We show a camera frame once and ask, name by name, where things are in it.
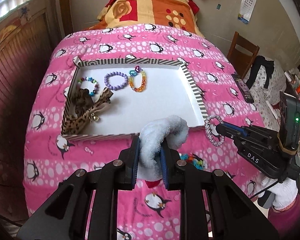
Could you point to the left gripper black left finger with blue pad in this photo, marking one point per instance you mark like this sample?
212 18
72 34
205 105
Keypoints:
85 205

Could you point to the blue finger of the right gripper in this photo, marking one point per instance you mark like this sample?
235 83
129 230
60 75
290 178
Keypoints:
232 131

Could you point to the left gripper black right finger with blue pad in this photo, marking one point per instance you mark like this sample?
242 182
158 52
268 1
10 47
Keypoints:
211 201

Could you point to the white fluffy scrunchie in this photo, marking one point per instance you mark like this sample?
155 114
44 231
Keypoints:
173 129

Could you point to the brown scrunchie leopard bow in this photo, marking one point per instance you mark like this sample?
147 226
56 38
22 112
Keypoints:
86 110

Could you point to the white gloved right hand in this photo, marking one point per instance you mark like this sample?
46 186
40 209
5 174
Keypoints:
285 194

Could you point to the black phone on bed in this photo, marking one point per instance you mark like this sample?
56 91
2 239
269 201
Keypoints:
243 88

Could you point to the white patterned garment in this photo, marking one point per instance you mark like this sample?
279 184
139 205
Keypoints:
266 80

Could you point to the wooden chair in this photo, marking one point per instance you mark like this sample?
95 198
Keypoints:
242 54

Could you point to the pink penguin blanket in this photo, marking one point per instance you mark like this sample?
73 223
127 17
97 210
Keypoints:
50 158

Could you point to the red velvet bow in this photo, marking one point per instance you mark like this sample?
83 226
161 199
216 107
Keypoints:
152 184

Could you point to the striped white tray box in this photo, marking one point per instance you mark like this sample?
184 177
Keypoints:
143 90

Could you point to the orange floral pillow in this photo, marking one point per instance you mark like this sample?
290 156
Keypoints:
180 14

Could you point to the wooden headboard panel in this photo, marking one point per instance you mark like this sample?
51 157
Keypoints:
28 36

